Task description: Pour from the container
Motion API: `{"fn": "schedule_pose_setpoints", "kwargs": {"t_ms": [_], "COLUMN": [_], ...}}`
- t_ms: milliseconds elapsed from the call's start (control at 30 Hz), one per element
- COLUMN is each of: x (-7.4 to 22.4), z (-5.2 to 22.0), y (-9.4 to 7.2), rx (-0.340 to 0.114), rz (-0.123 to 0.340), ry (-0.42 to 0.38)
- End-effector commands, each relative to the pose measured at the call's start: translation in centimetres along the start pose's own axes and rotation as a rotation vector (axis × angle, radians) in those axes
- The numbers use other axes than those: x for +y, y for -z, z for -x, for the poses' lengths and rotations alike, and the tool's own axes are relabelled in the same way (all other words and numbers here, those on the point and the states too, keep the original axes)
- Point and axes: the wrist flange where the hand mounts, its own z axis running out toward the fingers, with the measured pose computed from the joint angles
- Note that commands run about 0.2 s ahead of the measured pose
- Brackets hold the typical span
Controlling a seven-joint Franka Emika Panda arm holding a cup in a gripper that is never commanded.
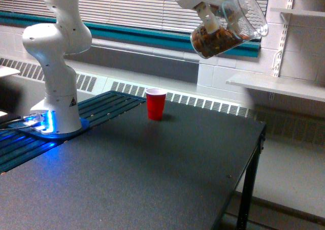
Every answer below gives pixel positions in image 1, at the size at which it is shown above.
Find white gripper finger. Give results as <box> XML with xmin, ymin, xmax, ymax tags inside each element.
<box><xmin>222</xmin><ymin>2</ymin><xmax>241</xmax><ymax>36</ymax></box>
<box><xmin>197</xmin><ymin>2</ymin><xmax>220</xmax><ymax>34</ymax></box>

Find brown nuts and snacks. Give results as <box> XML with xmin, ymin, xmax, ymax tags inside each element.
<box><xmin>190</xmin><ymin>25</ymin><xmax>250</xmax><ymax>59</ymax></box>

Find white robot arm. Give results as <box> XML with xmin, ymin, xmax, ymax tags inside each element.
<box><xmin>22</xmin><ymin>0</ymin><xmax>92</xmax><ymax>136</ymax></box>

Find white window blinds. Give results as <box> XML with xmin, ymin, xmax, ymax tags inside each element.
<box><xmin>1</xmin><ymin>0</ymin><xmax>268</xmax><ymax>32</ymax></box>

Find red plastic cup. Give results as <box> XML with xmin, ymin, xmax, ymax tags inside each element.
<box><xmin>145</xmin><ymin>88</ymin><xmax>167</xmax><ymax>121</ymax></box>

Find white baseboard radiator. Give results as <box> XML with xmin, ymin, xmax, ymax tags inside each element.
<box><xmin>1</xmin><ymin>57</ymin><xmax>257</xmax><ymax>118</ymax></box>

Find black table leg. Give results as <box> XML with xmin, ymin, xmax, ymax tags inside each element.
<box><xmin>236</xmin><ymin>126</ymin><xmax>266</xmax><ymax>230</ymax></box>

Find white board at left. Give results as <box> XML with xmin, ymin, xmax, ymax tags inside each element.
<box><xmin>0</xmin><ymin>65</ymin><xmax>20</xmax><ymax>78</ymax></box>

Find white shelf bracket rail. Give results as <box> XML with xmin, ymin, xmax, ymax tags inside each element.
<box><xmin>272</xmin><ymin>0</ymin><xmax>294</xmax><ymax>77</ymax></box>

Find white upper wall shelf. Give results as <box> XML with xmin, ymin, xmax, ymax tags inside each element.
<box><xmin>270</xmin><ymin>8</ymin><xmax>325</xmax><ymax>18</ymax></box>

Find white wall shelf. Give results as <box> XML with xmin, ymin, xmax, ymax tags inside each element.
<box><xmin>226</xmin><ymin>73</ymin><xmax>324</xmax><ymax>102</ymax></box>
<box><xmin>270</xmin><ymin>8</ymin><xmax>325</xmax><ymax>18</ymax></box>

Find white lower wall shelf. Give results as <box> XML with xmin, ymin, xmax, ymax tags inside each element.
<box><xmin>226</xmin><ymin>73</ymin><xmax>324</xmax><ymax>102</ymax></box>

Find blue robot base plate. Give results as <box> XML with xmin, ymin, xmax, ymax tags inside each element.
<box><xmin>8</xmin><ymin>118</ymin><xmax>90</xmax><ymax>140</ymax></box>

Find black cable at base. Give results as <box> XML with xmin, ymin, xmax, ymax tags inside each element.
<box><xmin>0</xmin><ymin>116</ymin><xmax>26</xmax><ymax>132</ymax></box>

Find blue slotted aluminium rail bed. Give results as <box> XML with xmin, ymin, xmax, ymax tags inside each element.
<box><xmin>1</xmin><ymin>91</ymin><xmax>146</xmax><ymax>173</ymax></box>

